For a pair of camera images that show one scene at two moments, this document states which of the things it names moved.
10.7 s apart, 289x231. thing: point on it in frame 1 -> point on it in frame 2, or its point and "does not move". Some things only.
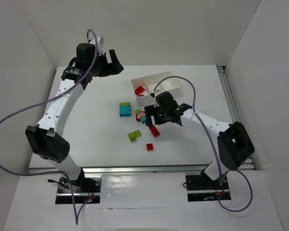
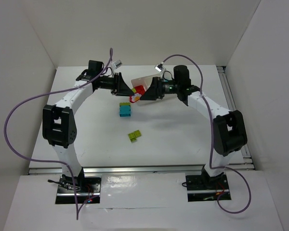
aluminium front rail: [137, 170] does not move
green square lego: [132, 136] does not move
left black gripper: [108, 66] -> [117, 84]
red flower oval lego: [139, 115] -> [135, 97]
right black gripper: [151, 115] -> [159, 87]
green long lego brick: [124, 103] does not move
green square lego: [137, 134] does not move
